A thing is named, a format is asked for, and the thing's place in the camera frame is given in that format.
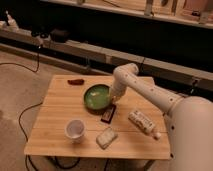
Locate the wooden table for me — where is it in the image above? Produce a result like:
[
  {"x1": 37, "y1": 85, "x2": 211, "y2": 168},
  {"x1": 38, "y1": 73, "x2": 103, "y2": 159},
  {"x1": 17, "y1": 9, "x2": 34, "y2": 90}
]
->
[{"x1": 24, "y1": 75, "x2": 170, "y2": 160}]

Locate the white plastic bottle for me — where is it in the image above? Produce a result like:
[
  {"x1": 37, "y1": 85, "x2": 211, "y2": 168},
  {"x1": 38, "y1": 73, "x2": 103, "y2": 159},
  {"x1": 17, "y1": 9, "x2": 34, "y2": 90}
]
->
[{"x1": 128, "y1": 110, "x2": 161, "y2": 140}]

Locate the green ceramic bowl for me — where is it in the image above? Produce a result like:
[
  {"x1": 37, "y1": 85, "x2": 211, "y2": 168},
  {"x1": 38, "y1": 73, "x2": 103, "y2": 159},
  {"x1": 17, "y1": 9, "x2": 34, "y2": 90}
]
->
[{"x1": 84, "y1": 84, "x2": 110, "y2": 110}]

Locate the dark chocolate bar box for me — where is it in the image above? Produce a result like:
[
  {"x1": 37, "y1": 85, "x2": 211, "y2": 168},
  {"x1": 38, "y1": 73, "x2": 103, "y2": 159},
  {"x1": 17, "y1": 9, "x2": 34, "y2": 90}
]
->
[{"x1": 101, "y1": 104, "x2": 116, "y2": 124}]

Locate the black box on ledge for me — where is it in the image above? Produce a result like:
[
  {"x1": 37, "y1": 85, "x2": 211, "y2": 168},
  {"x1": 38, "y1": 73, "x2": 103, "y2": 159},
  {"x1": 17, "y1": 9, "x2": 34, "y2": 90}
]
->
[{"x1": 50, "y1": 29, "x2": 69, "y2": 43}]

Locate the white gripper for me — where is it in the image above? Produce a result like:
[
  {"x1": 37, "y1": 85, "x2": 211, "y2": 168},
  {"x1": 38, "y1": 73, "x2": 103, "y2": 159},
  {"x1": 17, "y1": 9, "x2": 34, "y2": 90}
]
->
[{"x1": 109, "y1": 83, "x2": 126, "y2": 103}]

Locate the white spray bottle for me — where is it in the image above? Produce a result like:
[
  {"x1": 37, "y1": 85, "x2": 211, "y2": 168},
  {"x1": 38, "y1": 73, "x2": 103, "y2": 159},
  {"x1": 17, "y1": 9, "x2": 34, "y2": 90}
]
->
[{"x1": 5, "y1": 11, "x2": 19, "y2": 31}]

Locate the red brown sausage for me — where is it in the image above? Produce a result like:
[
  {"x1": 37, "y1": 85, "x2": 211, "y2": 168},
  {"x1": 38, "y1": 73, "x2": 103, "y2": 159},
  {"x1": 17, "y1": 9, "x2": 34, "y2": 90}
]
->
[{"x1": 67, "y1": 79, "x2": 84, "y2": 85}]

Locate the black floor cable left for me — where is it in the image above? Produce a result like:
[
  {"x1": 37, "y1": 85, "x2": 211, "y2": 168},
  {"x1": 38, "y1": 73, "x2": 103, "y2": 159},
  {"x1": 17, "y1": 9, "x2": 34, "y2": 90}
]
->
[{"x1": 0, "y1": 49, "x2": 44, "y2": 171}]

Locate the white paper cup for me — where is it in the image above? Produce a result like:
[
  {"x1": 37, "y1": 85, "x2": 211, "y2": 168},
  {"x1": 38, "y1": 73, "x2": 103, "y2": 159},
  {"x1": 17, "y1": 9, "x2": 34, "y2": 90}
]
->
[{"x1": 64, "y1": 119, "x2": 85, "y2": 143}]

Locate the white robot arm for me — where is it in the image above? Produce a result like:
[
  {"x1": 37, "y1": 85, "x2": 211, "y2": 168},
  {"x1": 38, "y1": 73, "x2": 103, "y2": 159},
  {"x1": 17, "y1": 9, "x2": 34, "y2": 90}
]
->
[{"x1": 110, "y1": 63, "x2": 213, "y2": 171}]

